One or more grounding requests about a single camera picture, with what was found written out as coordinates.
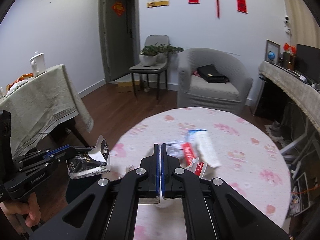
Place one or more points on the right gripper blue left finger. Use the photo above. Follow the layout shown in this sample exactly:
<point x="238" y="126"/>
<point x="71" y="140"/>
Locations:
<point x="156" y="174"/>

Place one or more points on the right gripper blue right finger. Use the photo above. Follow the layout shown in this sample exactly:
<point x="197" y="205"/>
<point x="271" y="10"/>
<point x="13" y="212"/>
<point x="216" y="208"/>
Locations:
<point x="163" y="172"/>

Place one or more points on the red sandisk package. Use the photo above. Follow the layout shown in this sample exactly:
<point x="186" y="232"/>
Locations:
<point x="189" y="154"/>

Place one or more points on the white red small box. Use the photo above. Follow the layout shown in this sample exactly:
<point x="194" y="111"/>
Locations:
<point x="197" y="166"/>

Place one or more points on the white printed cardboard box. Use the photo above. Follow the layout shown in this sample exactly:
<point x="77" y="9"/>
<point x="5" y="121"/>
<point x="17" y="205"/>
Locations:
<point x="203" y="146"/>

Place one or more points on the black snack bag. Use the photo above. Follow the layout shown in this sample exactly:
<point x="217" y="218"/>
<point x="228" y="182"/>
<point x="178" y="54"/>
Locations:
<point x="90" y="162"/>

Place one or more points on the small paper ball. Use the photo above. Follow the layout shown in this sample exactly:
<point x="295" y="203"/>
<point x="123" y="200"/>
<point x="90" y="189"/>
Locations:
<point x="174" y="149"/>

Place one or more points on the person's left hand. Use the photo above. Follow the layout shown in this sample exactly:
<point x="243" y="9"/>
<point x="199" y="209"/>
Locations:
<point x="31" y="209"/>

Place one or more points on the grey armchair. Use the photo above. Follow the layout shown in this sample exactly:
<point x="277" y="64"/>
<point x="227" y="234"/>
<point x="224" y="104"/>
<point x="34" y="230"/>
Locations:
<point x="195" y="91"/>

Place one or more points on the beige patterned tablecloth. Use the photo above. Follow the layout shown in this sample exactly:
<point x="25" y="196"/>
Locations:
<point x="41" y="104"/>

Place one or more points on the grey dining chair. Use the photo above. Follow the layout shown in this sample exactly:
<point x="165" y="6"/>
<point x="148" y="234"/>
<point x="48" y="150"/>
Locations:
<point x="157" y="69"/>

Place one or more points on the pink cartoon round tablecloth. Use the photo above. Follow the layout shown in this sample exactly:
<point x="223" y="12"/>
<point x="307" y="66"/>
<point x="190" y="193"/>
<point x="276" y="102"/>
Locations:
<point x="250" y="161"/>

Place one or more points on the black handbag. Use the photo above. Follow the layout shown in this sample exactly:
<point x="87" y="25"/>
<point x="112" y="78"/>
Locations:
<point x="211" y="75"/>

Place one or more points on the potted green plant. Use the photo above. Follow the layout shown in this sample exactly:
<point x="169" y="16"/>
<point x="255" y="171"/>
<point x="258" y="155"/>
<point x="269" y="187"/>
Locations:
<point x="157" y="53"/>

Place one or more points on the white electric kettle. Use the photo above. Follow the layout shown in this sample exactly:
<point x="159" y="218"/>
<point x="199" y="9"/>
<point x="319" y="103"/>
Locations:
<point x="38" y="64"/>

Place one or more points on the grey cat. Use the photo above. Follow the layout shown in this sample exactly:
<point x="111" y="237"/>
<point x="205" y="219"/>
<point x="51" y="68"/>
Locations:
<point x="276" y="129"/>

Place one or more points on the small blue globe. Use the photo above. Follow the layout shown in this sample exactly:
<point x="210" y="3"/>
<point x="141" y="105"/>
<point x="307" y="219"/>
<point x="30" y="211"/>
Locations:
<point x="270" y="56"/>

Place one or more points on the framed picture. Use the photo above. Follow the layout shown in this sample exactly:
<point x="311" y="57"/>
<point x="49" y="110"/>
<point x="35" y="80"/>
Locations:
<point x="274" y="47"/>

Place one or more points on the red fu door sticker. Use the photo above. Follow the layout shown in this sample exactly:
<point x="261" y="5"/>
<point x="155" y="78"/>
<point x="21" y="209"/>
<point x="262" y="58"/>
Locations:
<point x="119" y="8"/>

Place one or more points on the beige fringed desk cloth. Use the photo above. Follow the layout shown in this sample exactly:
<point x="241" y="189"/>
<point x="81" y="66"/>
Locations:
<point x="306" y="97"/>

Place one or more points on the dark green door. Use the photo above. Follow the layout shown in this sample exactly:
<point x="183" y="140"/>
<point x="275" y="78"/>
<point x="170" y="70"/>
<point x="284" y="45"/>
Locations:
<point x="118" y="38"/>

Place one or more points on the right red hanging scroll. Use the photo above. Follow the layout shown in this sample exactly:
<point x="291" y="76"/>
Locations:
<point x="242" y="6"/>

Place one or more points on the black computer monitor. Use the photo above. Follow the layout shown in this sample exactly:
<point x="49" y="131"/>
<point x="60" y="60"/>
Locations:
<point x="307" y="61"/>

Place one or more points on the white security camera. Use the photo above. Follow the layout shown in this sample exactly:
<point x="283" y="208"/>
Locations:
<point x="287" y="21"/>

